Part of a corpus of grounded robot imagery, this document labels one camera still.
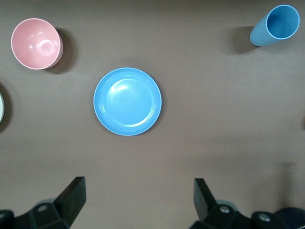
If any blue plate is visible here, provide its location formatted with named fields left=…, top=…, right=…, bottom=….
left=93, top=67, right=163, bottom=136

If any blue cup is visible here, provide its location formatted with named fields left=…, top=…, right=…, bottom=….
left=249, top=4, right=300, bottom=47

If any pink bowl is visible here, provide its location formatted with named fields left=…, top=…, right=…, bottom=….
left=10, top=18, right=64, bottom=70

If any beige plate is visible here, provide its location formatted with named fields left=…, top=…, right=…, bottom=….
left=0, top=92, right=5, bottom=126

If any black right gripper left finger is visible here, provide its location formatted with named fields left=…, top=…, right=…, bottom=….
left=14, top=176, right=87, bottom=229

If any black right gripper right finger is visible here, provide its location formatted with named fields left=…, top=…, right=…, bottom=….
left=190, top=177, right=254, bottom=229

